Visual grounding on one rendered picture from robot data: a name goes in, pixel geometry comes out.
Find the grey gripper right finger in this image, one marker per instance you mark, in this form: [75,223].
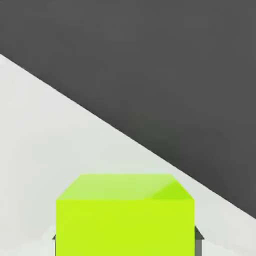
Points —
[199,246]

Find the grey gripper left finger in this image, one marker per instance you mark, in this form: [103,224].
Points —
[50,247]

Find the small lime green cube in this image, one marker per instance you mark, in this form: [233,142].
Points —
[125,226]

